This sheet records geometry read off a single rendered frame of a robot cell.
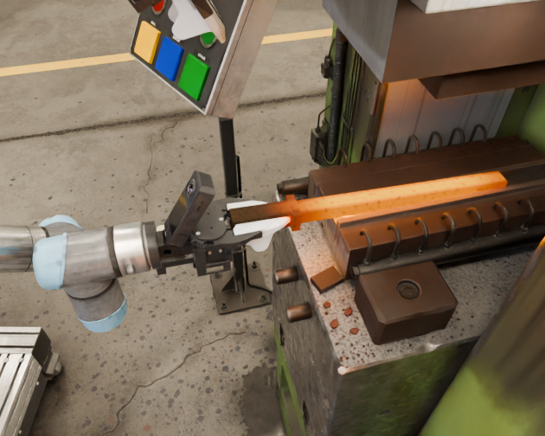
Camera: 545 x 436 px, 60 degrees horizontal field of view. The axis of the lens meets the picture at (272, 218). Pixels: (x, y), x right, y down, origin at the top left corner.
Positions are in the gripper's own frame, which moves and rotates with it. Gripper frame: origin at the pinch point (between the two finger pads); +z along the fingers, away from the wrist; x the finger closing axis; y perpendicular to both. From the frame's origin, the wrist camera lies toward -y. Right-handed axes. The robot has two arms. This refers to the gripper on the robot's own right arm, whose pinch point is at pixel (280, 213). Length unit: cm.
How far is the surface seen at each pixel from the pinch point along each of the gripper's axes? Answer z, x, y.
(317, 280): 4.3, 7.2, 9.2
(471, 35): 17.3, 7.8, -29.7
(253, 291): 7, -55, 100
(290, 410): 6, -3, 86
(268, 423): 1, -6, 102
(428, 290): 17.5, 16.2, 3.7
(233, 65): 0.7, -39.9, -3.1
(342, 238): 8.8, 4.3, 3.4
